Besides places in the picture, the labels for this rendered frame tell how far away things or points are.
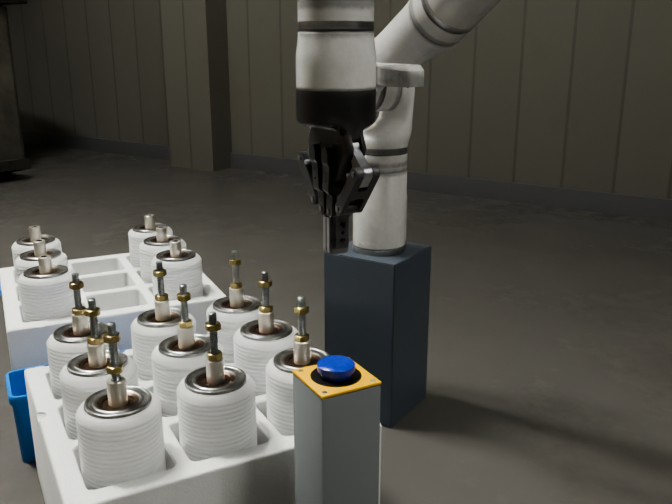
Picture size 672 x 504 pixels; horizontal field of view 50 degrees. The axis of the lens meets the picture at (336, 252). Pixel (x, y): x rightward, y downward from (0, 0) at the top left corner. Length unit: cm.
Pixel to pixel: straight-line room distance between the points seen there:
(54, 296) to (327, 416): 74
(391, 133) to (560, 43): 189
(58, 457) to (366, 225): 60
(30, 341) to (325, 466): 73
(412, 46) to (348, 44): 42
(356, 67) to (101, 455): 51
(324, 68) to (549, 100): 243
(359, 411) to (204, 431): 22
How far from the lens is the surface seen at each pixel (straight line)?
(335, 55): 66
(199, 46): 379
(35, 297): 138
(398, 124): 121
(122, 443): 86
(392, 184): 121
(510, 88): 310
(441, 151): 324
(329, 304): 128
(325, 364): 76
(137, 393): 90
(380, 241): 123
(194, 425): 90
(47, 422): 103
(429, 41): 105
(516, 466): 124
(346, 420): 76
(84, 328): 109
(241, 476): 90
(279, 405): 94
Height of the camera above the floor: 65
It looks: 16 degrees down
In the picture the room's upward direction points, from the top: straight up
